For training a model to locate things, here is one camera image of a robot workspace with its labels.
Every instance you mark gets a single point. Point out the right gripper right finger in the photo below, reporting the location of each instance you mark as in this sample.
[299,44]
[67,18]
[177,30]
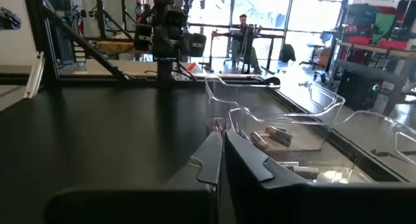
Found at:
[292,204]

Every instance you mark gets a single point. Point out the blue office chair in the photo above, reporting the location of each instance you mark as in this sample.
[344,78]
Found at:
[320,45]

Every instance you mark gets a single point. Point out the black bag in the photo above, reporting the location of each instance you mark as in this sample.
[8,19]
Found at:
[287,52]

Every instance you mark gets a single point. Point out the clear plastic bin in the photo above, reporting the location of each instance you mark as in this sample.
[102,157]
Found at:
[373,133]
[221,97]

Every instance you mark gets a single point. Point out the black diagonal frame strut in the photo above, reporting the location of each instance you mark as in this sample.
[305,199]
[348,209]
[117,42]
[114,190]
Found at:
[84,45]

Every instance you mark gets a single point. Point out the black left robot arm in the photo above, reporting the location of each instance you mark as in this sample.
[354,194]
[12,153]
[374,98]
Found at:
[165,65]

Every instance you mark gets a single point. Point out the blue crumpled item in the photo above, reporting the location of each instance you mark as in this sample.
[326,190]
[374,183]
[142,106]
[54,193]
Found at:
[9,19]

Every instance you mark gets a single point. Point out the white plastic strip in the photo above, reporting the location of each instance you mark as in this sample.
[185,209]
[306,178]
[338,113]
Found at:
[34,75]

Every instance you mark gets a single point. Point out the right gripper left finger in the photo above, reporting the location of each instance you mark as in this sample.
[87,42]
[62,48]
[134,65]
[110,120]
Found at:
[195,204]

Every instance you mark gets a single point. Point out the person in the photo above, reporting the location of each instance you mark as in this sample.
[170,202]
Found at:
[242,39]

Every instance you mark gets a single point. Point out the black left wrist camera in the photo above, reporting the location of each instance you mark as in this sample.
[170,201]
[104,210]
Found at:
[175,17]

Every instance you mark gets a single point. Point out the red box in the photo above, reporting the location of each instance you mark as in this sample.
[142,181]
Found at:
[359,40]
[393,44]

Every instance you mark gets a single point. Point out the black desk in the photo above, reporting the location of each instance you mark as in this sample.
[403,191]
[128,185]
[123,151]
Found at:
[367,74]

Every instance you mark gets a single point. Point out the green box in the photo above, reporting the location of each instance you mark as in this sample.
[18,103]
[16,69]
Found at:
[384,22]

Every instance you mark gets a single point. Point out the silver battery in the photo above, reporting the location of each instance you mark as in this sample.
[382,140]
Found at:
[289,164]
[305,172]

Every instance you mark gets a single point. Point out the black table mat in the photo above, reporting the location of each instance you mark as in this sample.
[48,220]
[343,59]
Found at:
[97,136]

